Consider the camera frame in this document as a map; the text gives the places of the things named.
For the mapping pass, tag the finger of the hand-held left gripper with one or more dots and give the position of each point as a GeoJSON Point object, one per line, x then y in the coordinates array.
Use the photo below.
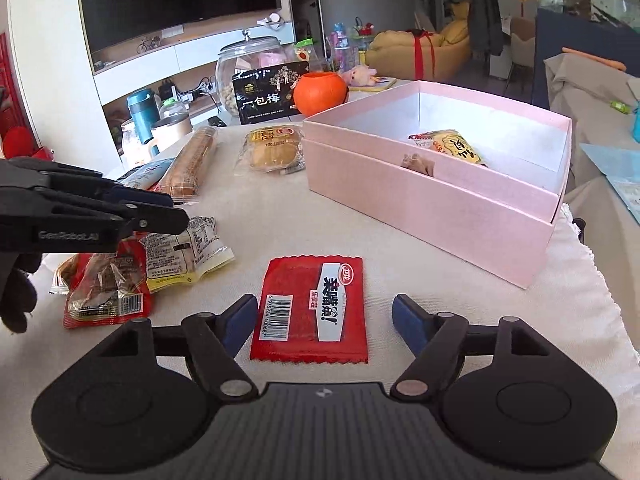
{"type": "Point", "coordinates": [160, 221]}
{"type": "Point", "coordinates": [150, 198]}

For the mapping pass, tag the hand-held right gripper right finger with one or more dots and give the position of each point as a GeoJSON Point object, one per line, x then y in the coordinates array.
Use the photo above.
{"type": "Point", "coordinates": [407, 317]}

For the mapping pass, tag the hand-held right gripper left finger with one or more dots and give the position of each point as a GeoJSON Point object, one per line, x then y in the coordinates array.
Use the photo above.
{"type": "Point", "coordinates": [240, 321]}

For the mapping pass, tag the white yellow snack packet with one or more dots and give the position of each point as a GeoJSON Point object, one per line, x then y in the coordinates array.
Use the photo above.
{"type": "Point", "coordinates": [192, 255]}

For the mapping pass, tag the long biscuit packet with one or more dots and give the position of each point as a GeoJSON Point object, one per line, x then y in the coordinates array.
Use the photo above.
{"type": "Point", "coordinates": [192, 160]}

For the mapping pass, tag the clear red snack packet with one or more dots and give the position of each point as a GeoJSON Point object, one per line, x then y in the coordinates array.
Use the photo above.
{"type": "Point", "coordinates": [107, 290]}

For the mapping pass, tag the pink cardboard box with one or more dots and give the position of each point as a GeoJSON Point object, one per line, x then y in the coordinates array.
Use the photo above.
{"type": "Point", "coordinates": [425, 210]}

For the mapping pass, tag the round cake packet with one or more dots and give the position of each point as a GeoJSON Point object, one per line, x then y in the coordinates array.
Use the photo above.
{"type": "Point", "coordinates": [272, 152]}

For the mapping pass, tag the person's left hand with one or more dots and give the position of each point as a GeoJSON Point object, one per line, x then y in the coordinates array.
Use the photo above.
{"type": "Point", "coordinates": [17, 290]}

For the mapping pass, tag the blue white snack packet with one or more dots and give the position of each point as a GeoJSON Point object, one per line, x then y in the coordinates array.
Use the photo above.
{"type": "Point", "coordinates": [147, 172]}

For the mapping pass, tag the cream mug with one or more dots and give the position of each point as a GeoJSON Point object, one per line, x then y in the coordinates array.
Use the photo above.
{"type": "Point", "coordinates": [170, 132]}

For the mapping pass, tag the teal thermos bottle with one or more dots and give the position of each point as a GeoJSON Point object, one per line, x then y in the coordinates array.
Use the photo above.
{"type": "Point", "coordinates": [140, 120]}

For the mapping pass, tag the power strip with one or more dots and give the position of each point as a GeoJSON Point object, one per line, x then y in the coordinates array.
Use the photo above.
{"type": "Point", "coordinates": [195, 94]}

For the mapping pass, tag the white tv cabinet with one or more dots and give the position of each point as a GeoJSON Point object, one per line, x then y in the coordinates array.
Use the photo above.
{"type": "Point", "coordinates": [150, 65]}

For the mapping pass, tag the small bicycle model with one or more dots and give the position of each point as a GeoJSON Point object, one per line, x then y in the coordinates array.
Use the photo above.
{"type": "Point", "coordinates": [148, 44]}

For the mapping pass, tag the black snack bag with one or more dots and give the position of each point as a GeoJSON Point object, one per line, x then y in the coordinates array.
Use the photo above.
{"type": "Point", "coordinates": [265, 95]}

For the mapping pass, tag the glass jar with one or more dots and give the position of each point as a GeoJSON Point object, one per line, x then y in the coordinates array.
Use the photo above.
{"type": "Point", "coordinates": [240, 60]}

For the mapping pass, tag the orange round vase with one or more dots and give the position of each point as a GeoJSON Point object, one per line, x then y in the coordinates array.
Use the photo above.
{"type": "Point", "coordinates": [320, 95]}

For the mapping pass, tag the green wrapped gift pack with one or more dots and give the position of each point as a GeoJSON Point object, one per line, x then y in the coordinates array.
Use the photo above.
{"type": "Point", "coordinates": [302, 55]}

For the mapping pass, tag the pink water bottle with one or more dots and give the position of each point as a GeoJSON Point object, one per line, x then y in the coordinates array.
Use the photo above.
{"type": "Point", "coordinates": [340, 47]}

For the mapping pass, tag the pink plush toy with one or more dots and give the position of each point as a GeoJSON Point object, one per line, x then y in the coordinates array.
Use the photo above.
{"type": "Point", "coordinates": [360, 75]}

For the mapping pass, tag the yellow sofa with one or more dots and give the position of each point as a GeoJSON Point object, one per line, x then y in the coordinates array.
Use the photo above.
{"type": "Point", "coordinates": [395, 47]}

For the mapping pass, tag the small flower basket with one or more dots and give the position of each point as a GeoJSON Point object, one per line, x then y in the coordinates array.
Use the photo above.
{"type": "Point", "coordinates": [362, 29]}

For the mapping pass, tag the beige chair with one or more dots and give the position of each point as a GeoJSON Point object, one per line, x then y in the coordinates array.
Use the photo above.
{"type": "Point", "coordinates": [522, 42]}

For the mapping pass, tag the small green toy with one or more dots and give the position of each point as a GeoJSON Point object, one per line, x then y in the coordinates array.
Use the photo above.
{"type": "Point", "coordinates": [620, 106]}

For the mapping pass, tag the blue toy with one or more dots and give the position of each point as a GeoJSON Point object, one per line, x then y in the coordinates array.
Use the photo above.
{"type": "Point", "coordinates": [636, 120]}

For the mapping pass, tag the dark hanging coat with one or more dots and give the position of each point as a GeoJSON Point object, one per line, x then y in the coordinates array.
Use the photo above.
{"type": "Point", "coordinates": [482, 15]}

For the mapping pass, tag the dark blue cabinet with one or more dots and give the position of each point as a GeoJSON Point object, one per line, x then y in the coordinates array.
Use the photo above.
{"type": "Point", "coordinates": [550, 35]}

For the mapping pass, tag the orange carrot plush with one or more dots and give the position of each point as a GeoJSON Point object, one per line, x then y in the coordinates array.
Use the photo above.
{"type": "Point", "coordinates": [592, 58]}

